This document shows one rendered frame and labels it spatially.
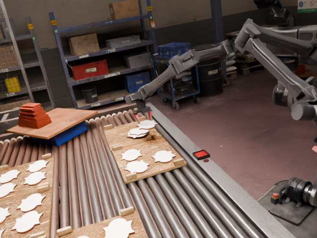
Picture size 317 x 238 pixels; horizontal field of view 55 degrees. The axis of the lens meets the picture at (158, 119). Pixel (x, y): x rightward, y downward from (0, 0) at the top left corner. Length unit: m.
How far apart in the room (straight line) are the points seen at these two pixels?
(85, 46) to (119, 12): 0.90
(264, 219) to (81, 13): 5.82
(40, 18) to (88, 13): 0.92
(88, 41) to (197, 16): 2.64
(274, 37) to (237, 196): 0.73
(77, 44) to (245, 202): 5.04
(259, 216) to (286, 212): 1.10
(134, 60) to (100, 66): 0.68
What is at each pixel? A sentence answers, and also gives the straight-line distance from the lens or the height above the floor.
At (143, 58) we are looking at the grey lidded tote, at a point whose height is 0.79.
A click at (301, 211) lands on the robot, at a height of 0.26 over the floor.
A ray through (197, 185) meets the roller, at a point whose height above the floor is 0.92.
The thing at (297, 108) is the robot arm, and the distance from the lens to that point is 1.22.
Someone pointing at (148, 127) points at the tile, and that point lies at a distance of 1.93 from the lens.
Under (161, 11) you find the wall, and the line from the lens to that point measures 7.03.
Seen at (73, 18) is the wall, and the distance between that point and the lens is 6.61.
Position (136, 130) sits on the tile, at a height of 0.96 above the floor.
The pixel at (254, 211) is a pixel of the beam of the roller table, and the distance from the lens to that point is 1.37.
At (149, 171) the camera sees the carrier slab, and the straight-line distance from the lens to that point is 1.67.
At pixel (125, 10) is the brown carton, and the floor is 1.72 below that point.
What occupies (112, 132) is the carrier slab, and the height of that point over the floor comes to 0.94.
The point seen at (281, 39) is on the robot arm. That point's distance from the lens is 1.53.
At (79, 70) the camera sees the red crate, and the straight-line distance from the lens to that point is 6.01.
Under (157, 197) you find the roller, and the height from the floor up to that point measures 0.92.
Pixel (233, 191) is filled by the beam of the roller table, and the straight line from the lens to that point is 1.49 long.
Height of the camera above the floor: 1.76
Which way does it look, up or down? 20 degrees down
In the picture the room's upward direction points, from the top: 9 degrees counter-clockwise
